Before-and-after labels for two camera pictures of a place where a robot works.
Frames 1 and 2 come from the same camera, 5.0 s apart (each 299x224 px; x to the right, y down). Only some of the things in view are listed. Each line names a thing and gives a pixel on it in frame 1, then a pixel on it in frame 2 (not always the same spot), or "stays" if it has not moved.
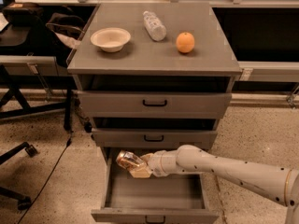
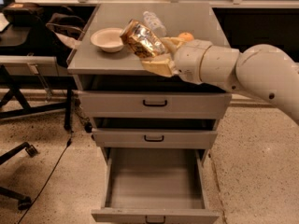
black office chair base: [23, 201] stays
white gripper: [155, 163] -> [188, 61]
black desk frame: [16, 82] stays
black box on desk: [22, 13] stays
